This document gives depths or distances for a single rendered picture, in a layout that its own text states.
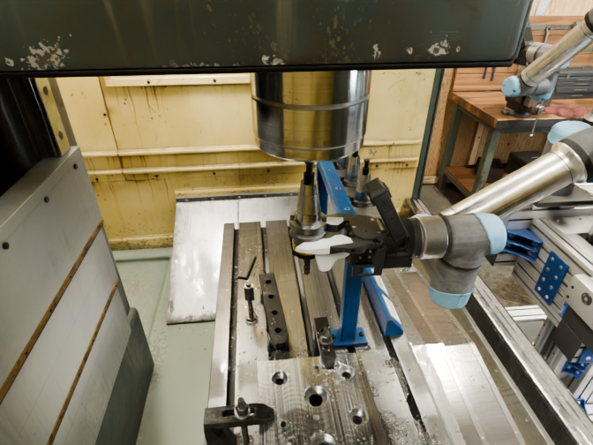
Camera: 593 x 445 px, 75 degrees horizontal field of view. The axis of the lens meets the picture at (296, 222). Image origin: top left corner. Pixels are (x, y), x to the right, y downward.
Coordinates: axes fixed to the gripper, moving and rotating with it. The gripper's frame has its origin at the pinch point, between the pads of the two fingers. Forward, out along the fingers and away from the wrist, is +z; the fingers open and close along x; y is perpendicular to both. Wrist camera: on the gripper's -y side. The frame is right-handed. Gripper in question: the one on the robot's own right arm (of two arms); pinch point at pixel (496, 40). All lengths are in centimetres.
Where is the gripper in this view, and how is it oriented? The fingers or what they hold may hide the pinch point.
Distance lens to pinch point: 205.4
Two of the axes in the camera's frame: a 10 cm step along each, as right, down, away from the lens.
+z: -3.3, -5.1, 7.9
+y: 1.3, 8.1, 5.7
